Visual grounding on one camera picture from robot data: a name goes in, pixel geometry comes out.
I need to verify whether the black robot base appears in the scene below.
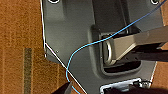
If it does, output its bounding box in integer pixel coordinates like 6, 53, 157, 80
39, 0, 168, 94

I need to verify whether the small white cable box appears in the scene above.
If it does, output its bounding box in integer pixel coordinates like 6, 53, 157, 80
99, 77, 142, 94

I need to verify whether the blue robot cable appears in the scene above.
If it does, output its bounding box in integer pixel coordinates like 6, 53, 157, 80
65, 3, 168, 84

